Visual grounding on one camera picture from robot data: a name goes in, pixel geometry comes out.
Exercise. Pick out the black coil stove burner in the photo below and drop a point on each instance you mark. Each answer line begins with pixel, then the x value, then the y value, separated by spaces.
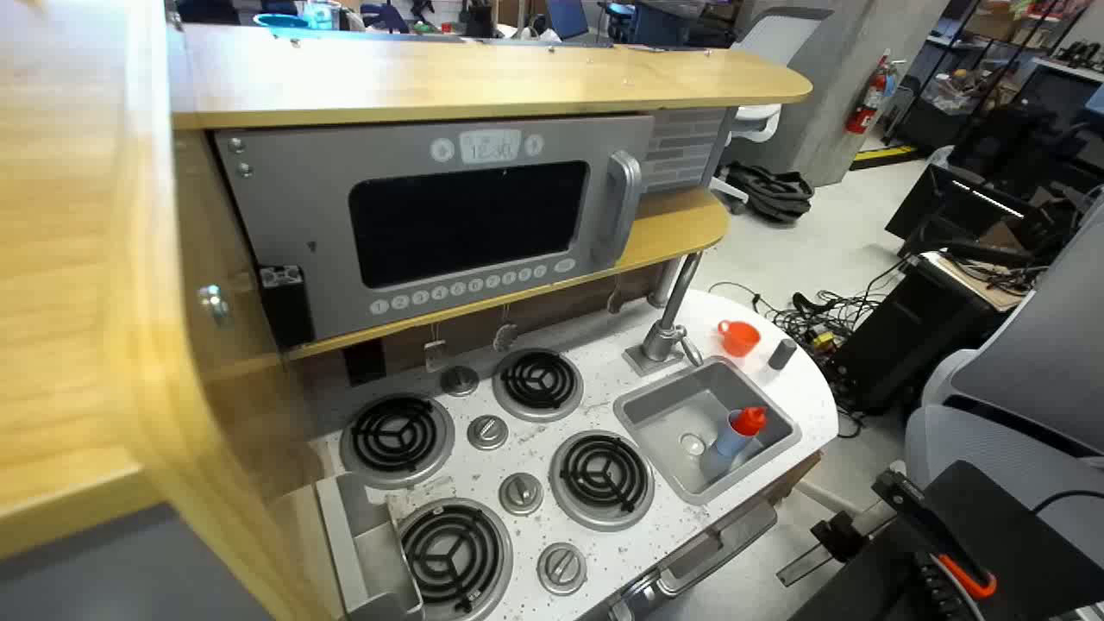
pixel 452 556
pixel 393 435
pixel 600 474
pixel 535 382

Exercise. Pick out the silver bolt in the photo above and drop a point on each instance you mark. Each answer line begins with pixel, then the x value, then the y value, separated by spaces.
pixel 211 301

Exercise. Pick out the grey toy microwave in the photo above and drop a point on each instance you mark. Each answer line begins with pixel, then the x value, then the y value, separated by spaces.
pixel 299 208

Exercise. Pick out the black monitor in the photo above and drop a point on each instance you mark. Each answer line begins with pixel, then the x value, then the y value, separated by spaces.
pixel 953 201

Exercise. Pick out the grey toy sink basin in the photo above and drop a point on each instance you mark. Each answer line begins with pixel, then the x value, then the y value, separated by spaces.
pixel 661 407

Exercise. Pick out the small red toy object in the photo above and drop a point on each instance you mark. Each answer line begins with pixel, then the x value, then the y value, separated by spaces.
pixel 748 418

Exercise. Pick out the red fire extinguisher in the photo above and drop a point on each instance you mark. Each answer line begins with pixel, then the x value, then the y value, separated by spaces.
pixel 863 105

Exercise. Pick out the blue-grey cup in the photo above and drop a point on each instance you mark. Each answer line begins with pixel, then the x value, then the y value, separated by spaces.
pixel 725 446

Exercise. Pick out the large black case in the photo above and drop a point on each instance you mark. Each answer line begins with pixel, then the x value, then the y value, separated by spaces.
pixel 919 331

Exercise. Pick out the grey machine column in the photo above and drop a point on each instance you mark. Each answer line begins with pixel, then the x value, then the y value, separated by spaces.
pixel 828 71

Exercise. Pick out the dark storage shelf rack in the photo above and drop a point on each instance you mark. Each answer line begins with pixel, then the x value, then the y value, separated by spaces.
pixel 1003 45

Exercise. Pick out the grey toy faucet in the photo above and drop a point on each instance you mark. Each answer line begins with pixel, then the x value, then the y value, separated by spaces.
pixel 674 305

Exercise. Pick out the red plastic cup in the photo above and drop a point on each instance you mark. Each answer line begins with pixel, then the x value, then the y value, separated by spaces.
pixel 738 336

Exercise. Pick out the silver round stove knob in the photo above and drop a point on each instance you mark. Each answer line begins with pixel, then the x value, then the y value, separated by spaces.
pixel 520 491
pixel 559 568
pixel 489 434

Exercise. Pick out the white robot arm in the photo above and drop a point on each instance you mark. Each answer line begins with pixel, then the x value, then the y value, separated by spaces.
pixel 1035 347

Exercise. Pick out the small white ball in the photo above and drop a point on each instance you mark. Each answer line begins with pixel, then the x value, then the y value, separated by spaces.
pixel 691 442

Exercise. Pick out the grey cylindrical object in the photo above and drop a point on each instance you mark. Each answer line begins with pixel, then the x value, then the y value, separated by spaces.
pixel 782 353

